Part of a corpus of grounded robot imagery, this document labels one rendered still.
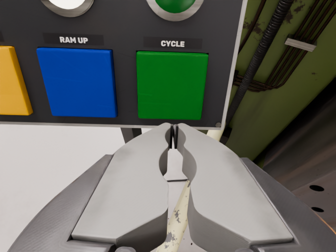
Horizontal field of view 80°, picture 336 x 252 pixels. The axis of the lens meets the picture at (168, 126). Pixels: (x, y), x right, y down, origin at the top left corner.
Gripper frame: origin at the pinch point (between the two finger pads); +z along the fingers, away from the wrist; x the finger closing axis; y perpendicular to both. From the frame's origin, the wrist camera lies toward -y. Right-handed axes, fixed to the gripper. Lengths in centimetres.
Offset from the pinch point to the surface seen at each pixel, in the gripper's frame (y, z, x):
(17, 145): 67, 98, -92
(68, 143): 66, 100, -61
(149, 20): -5.9, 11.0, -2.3
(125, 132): 20.5, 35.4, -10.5
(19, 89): 1.3, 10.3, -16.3
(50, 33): -4.4, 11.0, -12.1
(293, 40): -3.5, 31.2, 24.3
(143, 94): 1.4, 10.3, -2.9
